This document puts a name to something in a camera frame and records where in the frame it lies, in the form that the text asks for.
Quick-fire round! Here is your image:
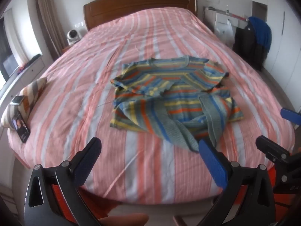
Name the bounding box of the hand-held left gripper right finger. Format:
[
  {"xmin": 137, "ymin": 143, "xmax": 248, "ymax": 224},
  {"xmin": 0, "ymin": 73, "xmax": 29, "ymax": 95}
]
[{"xmin": 198, "ymin": 139, "xmax": 276, "ymax": 226}]

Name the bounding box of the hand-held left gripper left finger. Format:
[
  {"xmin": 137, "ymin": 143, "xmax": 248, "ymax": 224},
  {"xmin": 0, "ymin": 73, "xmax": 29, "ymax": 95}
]
[{"xmin": 24, "ymin": 137, "xmax": 103, "ymax": 226}]

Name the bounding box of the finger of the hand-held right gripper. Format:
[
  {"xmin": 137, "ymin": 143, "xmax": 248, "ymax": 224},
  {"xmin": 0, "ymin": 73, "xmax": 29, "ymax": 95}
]
[
  {"xmin": 255, "ymin": 135, "xmax": 301, "ymax": 170},
  {"xmin": 281, "ymin": 108, "xmax": 301, "ymax": 124}
]

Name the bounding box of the striped knit sweater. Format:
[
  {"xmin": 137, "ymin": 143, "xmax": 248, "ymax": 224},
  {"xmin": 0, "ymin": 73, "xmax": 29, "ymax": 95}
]
[{"xmin": 110, "ymin": 55, "xmax": 244, "ymax": 153}]

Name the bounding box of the white wardrobe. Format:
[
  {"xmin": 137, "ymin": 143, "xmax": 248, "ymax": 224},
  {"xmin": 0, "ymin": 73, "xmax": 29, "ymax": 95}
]
[{"xmin": 252, "ymin": 0, "xmax": 301, "ymax": 113}]

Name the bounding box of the black smartphone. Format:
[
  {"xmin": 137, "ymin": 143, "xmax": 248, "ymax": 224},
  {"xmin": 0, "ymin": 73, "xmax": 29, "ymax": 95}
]
[{"xmin": 11, "ymin": 112, "xmax": 31, "ymax": 144}]

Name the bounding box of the person's bare knee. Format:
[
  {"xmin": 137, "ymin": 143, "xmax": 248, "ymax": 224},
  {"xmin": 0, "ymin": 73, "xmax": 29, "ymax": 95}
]
[{"xmin": 98, "ymin": 213, "xmax": 149, "ymax": 226}]

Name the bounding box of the black jacket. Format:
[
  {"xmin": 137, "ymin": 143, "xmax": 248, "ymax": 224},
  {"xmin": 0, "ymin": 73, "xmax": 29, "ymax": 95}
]
[{"xmin": 233, "ymin": 25, "xmax": 268, "ymax": 71}]

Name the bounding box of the zigzag patterned pillow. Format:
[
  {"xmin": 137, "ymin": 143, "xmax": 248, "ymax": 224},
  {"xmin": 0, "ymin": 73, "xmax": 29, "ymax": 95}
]
[{"xmin": 1, "ymin": 76, "xmax": 47, "ymax": 129}]

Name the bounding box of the blue cloth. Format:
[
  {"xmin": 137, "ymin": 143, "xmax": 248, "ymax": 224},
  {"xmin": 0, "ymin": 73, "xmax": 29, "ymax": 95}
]
[{"xmin": 248, "ymin": 16, "xmax": 272, "ymax": 53}]

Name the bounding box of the small grey device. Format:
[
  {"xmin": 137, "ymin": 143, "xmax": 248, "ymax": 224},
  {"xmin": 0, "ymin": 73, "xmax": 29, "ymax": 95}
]
[{"xmin": 10, "ymin": 95, "xmax": 25, "ymax": 105}]

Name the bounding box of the grey windowsill cabinet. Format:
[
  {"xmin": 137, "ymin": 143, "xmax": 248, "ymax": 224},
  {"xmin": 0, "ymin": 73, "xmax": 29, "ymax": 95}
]
[{"xmin": 0, "ymin": 54, "xmax": 46, "ymax": 113}]

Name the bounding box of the white plastic bag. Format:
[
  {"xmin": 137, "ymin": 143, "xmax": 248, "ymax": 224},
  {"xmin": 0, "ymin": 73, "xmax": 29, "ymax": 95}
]
[{"xmin": 215, "ymin": 20, "xmax": 233, "ymax": 45}]

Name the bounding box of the white desk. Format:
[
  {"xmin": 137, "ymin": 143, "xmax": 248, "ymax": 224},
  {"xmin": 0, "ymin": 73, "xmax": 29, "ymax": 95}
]
[{"xmin": 203, "ymin": 5, "xmax": 248, "ymax": 47}]

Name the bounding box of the small white fan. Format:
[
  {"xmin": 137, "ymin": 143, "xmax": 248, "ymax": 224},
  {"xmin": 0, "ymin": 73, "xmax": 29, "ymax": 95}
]
[{"xmin": 66, "ymin": 29, "xmax": 81, "ymax": 46}]

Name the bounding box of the pink striped bedspread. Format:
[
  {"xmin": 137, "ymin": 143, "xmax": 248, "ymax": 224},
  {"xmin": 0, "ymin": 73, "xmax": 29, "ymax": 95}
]
[{"xmin": 7, "ymin": 7, "xmax": 295, "ymax": 205}]

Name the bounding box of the window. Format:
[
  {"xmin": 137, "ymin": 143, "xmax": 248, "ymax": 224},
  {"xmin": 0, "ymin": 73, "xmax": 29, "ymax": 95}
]
[{"xmin": 0, "ymin": 9, "xmax": 43, "ymax": 80}]

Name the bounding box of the beige curtain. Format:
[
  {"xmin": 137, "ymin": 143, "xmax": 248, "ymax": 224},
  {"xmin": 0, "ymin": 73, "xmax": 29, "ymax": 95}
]
[{"xmin": 35, "ymin": 0, "xmax": 67, "ymax": 57}]

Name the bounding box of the brown wooden headboard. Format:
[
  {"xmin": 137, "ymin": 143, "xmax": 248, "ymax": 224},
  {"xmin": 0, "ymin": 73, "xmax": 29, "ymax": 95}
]
[{"xmin": 83, "ymin": 0, "xmax": 197, "ymax": 31}]

